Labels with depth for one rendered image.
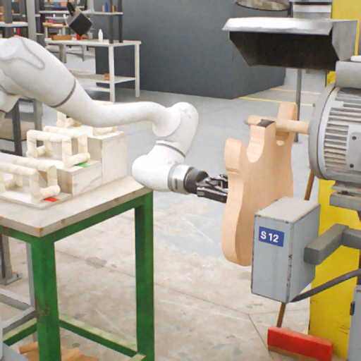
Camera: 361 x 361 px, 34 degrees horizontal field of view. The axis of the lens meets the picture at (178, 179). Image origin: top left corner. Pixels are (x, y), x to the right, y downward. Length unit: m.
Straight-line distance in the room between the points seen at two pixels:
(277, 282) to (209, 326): 1.74
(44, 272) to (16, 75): 0.68
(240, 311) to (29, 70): 2.12
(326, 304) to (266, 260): 1.46
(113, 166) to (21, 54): 0.88
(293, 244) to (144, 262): 1.03
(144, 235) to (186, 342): 0.88
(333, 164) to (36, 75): 0.74
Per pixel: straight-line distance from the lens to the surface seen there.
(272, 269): 1.38
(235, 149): 1.47
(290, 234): 1.33
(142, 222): 2.23
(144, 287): 2.33
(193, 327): 3.09
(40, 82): 1.47
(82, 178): 2.09
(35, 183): 1.98
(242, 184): 1.52
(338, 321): 2.83
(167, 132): 1.82
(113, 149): 2.20
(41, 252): 1.86
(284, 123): 1.65
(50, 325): 1.98
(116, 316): 3.20
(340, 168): 1.52
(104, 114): 1.62
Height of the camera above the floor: 1.58
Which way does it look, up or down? 17 degrees down
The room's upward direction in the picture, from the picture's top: straight up
